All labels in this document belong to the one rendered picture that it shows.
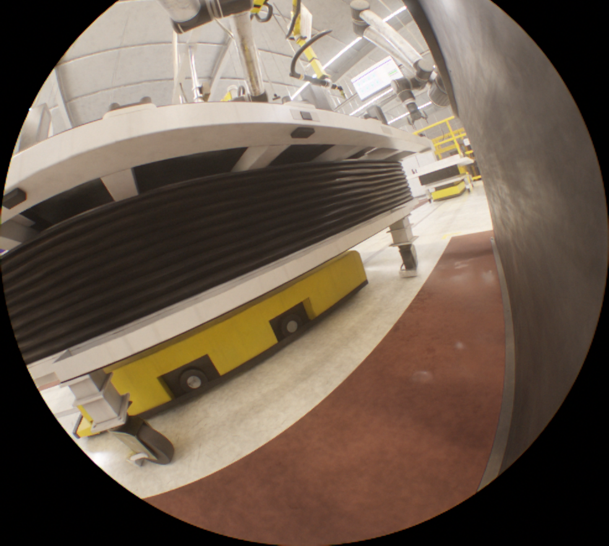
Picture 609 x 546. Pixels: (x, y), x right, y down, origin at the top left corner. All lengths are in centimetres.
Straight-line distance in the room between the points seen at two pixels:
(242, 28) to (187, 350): 143
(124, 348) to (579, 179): 72
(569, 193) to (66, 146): 66
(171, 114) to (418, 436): 85
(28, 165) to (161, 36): 1057
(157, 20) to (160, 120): 1019
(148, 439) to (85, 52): 1133
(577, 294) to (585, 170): 11
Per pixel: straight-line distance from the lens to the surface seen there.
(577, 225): 23
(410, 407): 62
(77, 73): 1193
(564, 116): 20
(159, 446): 74
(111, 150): 46
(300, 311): 112
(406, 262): 137
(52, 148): 50
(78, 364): 64
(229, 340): 89
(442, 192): 563
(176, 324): 54
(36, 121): 66
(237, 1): 114
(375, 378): 72
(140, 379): 93
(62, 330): 79
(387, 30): 173
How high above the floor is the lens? 52
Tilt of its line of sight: 5 degrees down
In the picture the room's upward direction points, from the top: 19 degrees counter-clockwise
